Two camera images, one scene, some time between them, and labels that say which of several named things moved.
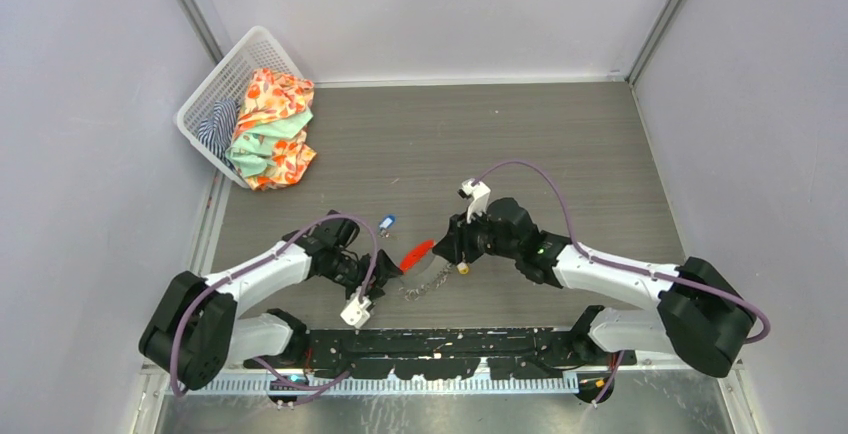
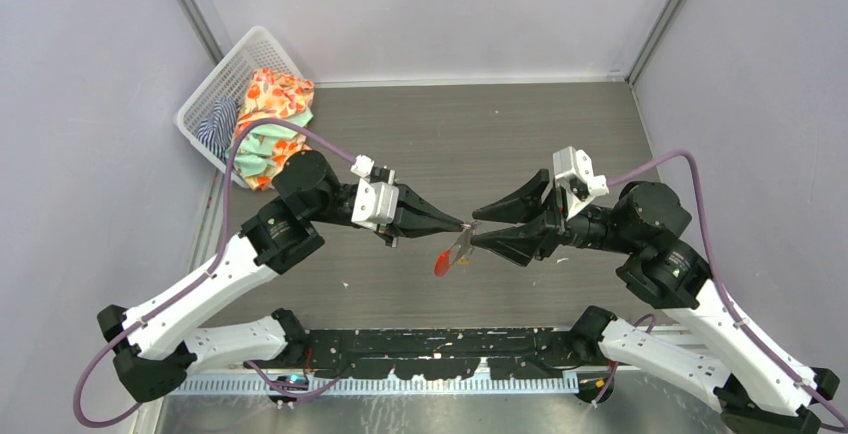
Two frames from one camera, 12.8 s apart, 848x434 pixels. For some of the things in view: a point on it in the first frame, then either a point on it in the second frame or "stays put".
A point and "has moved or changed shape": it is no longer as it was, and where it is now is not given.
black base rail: [425, 353] stays put
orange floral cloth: [270, 95] stays put
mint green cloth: [249, 150] stays put
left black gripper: [382, 271] -> [416, 218]
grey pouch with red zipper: [413, 256] has moved or changed shape
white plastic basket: [255, 51] stays put
